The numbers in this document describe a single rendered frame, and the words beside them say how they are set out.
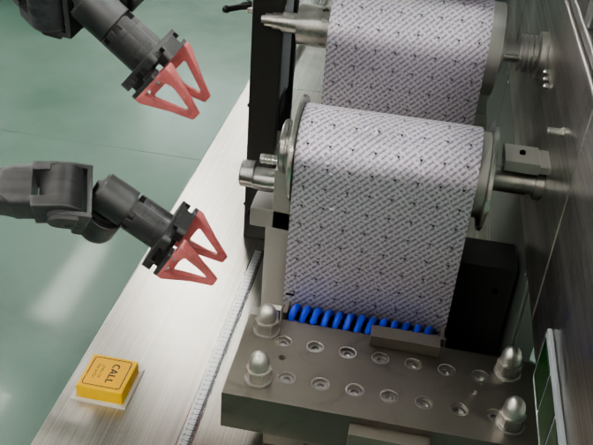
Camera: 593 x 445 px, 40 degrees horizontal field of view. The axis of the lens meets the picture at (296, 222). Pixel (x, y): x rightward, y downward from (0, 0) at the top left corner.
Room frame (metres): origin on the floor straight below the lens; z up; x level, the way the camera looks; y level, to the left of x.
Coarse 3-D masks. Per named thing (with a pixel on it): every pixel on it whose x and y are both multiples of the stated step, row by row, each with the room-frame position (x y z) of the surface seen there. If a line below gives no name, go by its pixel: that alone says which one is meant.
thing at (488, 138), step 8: (488, 136) 0.96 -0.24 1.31; (488, 144) 0.94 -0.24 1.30; (288, 152) 0.94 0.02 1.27; (488, 152) 0.93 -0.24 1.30; (288, 160) 0.94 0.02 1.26; (488, 160) 0.92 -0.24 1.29; (480, 168) 0.92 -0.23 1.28; (488, 168) 0.92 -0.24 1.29; (480, 176) 0.91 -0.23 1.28; (488, 176) 0.91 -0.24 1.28; (480, 184) 0.91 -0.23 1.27; (480, 192) 0.90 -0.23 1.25; (480, 200) 0.90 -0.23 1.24; (472, 208) 0.91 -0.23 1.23; (480, 208) 0.91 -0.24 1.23; (472, 216) 0.92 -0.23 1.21
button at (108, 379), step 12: (96, 360) 0.89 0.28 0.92; (108, 360) 0.89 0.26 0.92; (120, 360) 0.90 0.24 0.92; (84, 372) 0.87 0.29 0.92; (96, 372) 0.87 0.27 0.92; (108, 372) 0.87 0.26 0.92; (120, 372) 0.87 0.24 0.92; (132, 372) 0.88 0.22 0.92; (84, 384) 0.84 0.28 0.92; (96, 384) 0.84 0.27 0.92; (108, 384) 0.84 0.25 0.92; (120, 384) 0.85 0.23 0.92; (84, 396) 0.84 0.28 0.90; (96, 396) 0.83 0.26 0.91; (108, 396) 0.83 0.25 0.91; (120, 396) 0.83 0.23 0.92
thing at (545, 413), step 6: (546, 390) 0.61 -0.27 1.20; (546, 396) 0.61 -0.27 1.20; (546, 402) 0.60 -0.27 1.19; (540, 408) 0.62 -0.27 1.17; (546, 408) 0.60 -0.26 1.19; (540, 414) 0.61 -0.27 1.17; (546, 414) 0.59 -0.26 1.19; (552, 414) 0.57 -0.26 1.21; (540, 420) 0.60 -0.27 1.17; (546, 420) 0.58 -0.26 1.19; (540, 426) 0.60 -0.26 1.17; (546, 426) 0.58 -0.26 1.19; (540, 432) 0.59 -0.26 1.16; (546, 432) 0.57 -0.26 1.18; (540, 438) 0.58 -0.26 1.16
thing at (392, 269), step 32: (320, 224) 0.93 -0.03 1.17; (352, 224) 0.92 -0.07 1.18; (384, 224) 0.91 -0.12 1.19; (416, 224) 0.91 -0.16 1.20; (288, 256) 0.93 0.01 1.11; (320, 256) 0.93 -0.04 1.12; (352, 256) 0.92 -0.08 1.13; (384, 256) 0.91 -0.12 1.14; (416, 256) 0.91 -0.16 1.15; (448, 256) 0.90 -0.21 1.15; (288, 288) 0.93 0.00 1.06; (320, 288) 0.92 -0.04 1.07; (352, 288) 0.92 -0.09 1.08; (384, 288) 0.91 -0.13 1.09; (416, 288) 0.91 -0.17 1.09; (448, 288) 0.90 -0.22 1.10; (416, 320) 0.91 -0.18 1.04
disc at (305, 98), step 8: (304, 96) 1.00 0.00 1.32; (304, 104) 1.00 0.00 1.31; (296, 112) 0.97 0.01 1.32; (296, 120) 0.95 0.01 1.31; (296, 128) 0.95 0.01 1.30; (296, 136) 0.95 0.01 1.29; (288, 168) 0.92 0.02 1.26; (288, 176) 0.92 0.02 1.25; (288, 184) 0.92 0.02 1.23; (288, 192) 0.93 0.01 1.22
